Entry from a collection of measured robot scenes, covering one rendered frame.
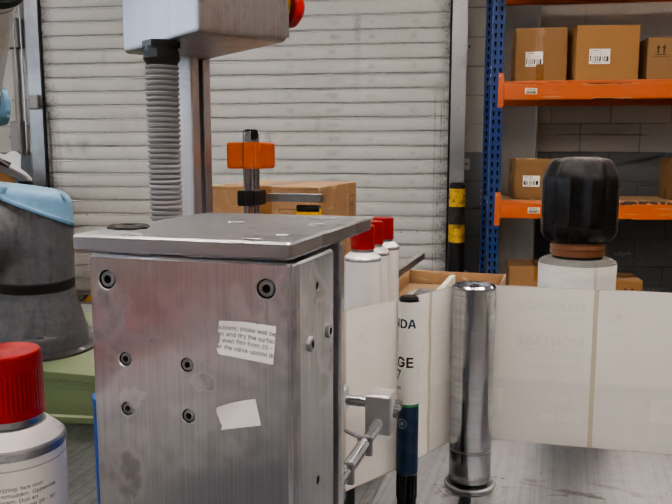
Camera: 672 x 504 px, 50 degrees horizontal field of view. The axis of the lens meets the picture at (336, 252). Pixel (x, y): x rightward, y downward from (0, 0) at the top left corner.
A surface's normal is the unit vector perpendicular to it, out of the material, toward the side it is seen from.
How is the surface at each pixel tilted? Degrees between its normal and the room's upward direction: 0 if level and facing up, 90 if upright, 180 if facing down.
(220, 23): 90
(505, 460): 0
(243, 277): 90
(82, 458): 0
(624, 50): 90
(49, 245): 94
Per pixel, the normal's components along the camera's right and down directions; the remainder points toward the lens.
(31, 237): 0.55, 0.18
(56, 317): 0.73, -0.15
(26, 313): 0.22, -0.11
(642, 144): -0.13, 0.13
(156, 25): -0.79, 0.08
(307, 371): 0.95, 0.04
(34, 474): 0.72, 0.09
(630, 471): 0.00, -0.99
